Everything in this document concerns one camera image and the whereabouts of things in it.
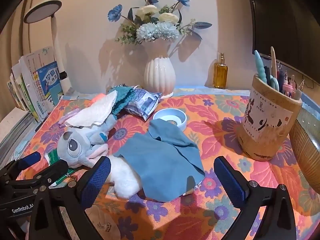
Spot white paper towel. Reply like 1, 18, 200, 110
65, 90, 118, 127

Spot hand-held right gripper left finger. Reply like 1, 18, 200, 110
27, 156, 112, 240

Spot grey-blue plush toy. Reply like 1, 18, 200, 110
57, 115, 144, 198

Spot white tape roll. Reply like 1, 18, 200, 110
152, 108, 187, 132

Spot bunch of dark pens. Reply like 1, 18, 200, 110
264, 64, 305, 100

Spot blue cloth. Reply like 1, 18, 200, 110
114, 119, 206, 203

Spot black television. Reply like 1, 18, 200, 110
244, 0, 320, 80

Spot light blue scissors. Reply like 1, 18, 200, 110
269, 77, 280, 92

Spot brown paper packet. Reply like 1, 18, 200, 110
85, 205, 118, 240

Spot printed blue tissue pack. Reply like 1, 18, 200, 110
124, 86, 162, 121

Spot bamboo pen holder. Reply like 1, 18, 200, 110
236, 74, 303, 162

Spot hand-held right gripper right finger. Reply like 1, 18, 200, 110
214, 156, 304, 240

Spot white desk lamp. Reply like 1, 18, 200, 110
24, 0, 69, 93

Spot floral orange tablecloth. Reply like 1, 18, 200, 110
15, 87, 320, 240

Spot teal clay zip bag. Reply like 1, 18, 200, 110
46, 150, 77, 188

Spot teal knitted cloth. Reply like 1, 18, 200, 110
106, 85, 137, 117

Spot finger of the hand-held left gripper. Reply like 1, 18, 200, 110
5, 159, 69, 198
0, 151, 42, 183

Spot teal silicone pen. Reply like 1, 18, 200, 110
254, 50, 268, 83

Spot row of books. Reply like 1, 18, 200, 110
6, 46, 67, 123

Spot white ribbed vase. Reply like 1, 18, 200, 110
144, 39, 177, 99

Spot blue and white flower bouquet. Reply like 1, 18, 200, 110
107, 0, 213, 46

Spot amber glass bottle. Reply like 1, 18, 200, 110
212, 52, 228, 89

